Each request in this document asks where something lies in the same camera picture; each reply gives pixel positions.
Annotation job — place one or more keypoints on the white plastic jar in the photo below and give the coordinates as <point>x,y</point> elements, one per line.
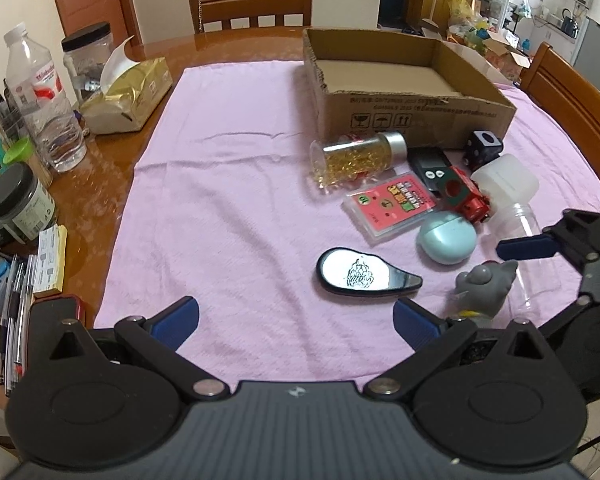
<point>506,181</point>

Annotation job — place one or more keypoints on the black digital timer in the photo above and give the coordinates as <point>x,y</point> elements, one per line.
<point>425,163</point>

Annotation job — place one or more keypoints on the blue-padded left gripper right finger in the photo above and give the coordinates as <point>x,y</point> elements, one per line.
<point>437,344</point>

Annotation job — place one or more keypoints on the pink table cloth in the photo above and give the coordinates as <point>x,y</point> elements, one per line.
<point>223,208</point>

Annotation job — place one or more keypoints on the bundle of pens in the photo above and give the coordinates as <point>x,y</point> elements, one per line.
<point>20,302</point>

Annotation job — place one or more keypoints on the yellow sticky note pad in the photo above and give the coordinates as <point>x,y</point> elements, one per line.
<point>50,262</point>

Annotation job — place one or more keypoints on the black teardrop mirror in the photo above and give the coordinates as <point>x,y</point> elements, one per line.
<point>347,272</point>

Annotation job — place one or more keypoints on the red toy train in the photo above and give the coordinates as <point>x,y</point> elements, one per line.
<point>460,194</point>

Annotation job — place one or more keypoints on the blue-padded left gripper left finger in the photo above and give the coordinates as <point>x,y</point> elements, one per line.
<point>153,343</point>

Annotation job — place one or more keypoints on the gold tissue pack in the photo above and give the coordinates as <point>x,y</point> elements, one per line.
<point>129,93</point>

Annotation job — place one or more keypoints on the teal round case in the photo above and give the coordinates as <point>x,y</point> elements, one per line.
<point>447,238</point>

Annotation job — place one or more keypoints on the clear plastic jar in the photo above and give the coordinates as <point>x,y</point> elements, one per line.
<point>536,276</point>

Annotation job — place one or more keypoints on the clear water bottle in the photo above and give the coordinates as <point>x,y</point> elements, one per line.
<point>33,80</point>

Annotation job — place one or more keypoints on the grey elephant toy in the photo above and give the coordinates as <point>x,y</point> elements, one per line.
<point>479,294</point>

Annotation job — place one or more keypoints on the glass bottle of yellow capsules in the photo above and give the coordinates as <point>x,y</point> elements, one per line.
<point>344,162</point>

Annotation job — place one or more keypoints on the green funnel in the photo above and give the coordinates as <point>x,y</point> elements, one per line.
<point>20,151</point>

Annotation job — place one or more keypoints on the pink card pack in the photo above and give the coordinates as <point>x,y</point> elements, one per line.
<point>388,208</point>

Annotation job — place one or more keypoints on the wooden chair right side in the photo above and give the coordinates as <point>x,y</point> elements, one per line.
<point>573,102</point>

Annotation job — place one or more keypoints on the purple black toy train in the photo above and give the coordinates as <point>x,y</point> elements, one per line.
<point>481,148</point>

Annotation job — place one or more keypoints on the black-lidded clear jar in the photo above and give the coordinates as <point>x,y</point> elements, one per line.
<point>86,53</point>

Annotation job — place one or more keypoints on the brown cardboard box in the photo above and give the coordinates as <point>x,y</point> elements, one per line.
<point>431,91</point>

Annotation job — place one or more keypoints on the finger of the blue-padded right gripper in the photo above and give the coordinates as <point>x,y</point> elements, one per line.
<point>576,236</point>

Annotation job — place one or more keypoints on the dark-lidded small jar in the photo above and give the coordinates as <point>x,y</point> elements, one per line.
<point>26,206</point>

